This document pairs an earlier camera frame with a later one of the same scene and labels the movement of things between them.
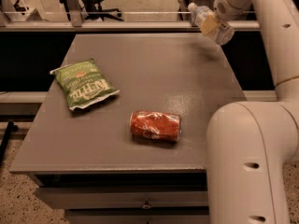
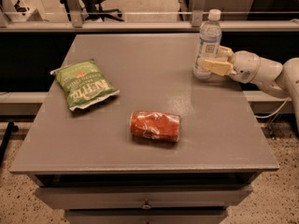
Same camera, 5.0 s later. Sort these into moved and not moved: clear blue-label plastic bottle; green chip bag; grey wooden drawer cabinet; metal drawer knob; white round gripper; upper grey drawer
Moved: white round gripper; clear blue-label plastic bottle
Not moved: metal drawer knob; grey wooden drawer cabinet; upper grey drawer; green chip bag
